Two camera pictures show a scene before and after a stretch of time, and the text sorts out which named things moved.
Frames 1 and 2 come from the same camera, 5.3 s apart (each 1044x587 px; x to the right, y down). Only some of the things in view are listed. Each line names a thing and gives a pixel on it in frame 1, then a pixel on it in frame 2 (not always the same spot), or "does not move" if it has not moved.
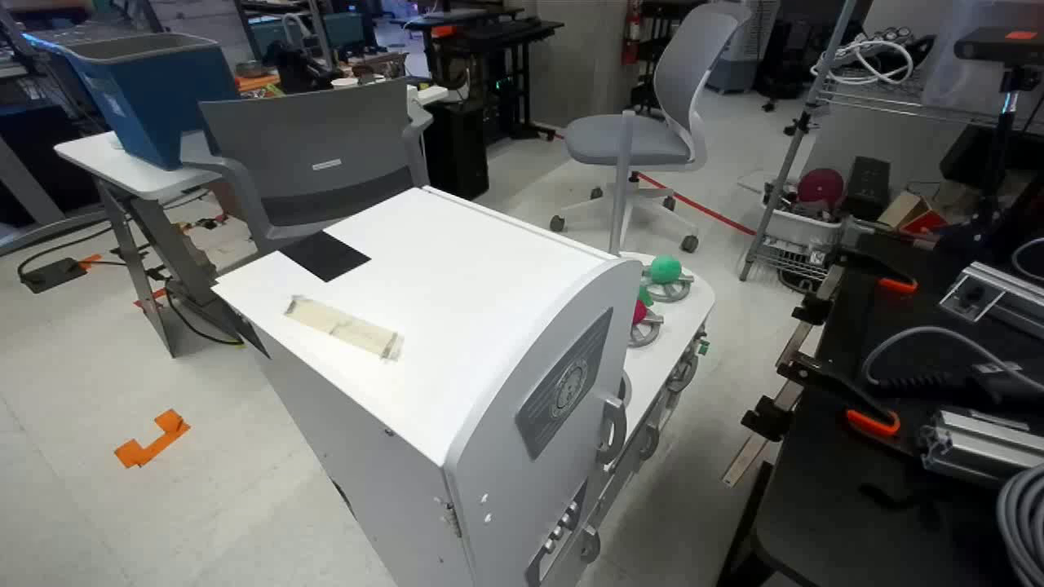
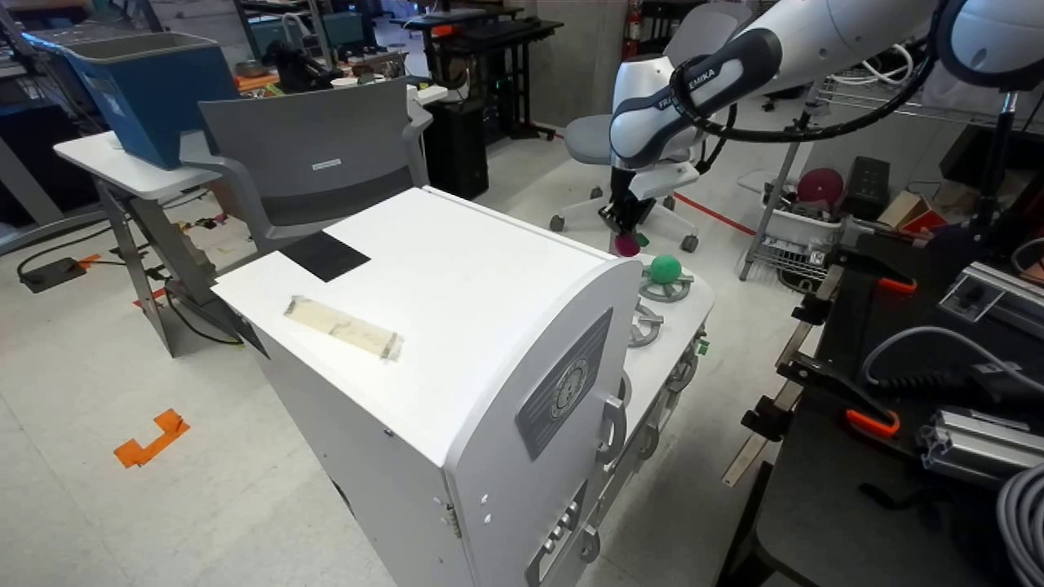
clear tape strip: [356, 332] does not move
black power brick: [52, 274] does not move
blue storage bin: [163, 94] does not move
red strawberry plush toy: [642, 310] to [626, 245]
